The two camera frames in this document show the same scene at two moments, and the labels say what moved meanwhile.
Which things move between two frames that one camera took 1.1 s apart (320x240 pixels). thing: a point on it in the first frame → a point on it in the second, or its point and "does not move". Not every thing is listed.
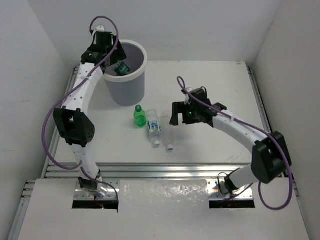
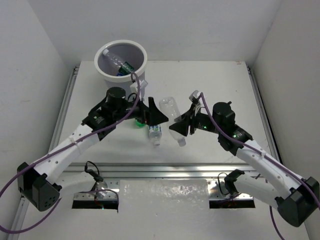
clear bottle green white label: [154, 126] does not move
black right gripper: [180, 107] → [188, 119]
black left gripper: [117, 58] → [149, 113]
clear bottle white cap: [167, 129] → [172, 111]
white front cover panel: [163, 196] does not move
